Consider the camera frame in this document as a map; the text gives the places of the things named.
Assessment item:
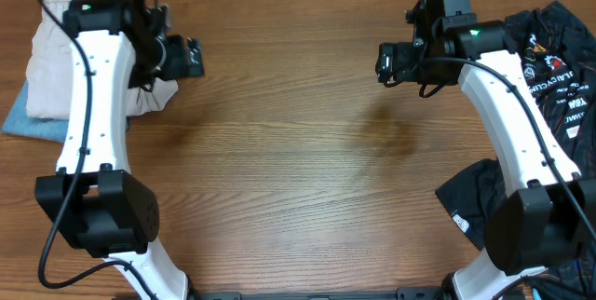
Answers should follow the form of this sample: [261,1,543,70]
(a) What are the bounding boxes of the black printed cycling jersey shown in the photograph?
[435,0,596,300]

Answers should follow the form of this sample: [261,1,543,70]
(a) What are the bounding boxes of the beige cotton shorts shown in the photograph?
[26,0,179,119]

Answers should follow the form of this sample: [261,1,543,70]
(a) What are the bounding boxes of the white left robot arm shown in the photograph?
[34,0,204,299]

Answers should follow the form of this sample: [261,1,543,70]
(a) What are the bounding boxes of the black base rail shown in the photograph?
[187,286,457,300]

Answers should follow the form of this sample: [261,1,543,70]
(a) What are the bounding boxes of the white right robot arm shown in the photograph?
[375,0,595,299]

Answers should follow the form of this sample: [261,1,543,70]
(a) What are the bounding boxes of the folded blue denim jeans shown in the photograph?
[2,81,139,143]

